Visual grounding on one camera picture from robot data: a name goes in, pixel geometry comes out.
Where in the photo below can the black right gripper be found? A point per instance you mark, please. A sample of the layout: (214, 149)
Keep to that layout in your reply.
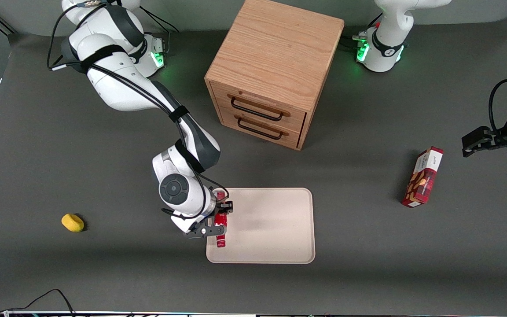
(223, 206)

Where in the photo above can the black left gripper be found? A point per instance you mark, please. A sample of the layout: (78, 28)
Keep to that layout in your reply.
(498, 137)

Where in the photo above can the red coke bottle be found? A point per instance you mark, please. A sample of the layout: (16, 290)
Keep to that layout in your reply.
(221, 219)

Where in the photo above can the beige rectangular tray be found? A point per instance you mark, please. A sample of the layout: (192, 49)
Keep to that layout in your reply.
(266, 226)

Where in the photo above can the red cookie box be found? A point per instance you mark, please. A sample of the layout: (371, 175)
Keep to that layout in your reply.
(422, 178)

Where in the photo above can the wooden drawer front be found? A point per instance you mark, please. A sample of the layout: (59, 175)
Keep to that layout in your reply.
(258, 132)
(258, 103)

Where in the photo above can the yellow sponge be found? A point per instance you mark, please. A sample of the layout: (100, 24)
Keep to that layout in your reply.
(72, 222)

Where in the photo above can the wooden drawer cabinet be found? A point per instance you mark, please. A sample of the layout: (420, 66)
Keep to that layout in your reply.
(275, 53)

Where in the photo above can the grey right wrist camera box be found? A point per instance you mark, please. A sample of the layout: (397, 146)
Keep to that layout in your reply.
(185, 223)

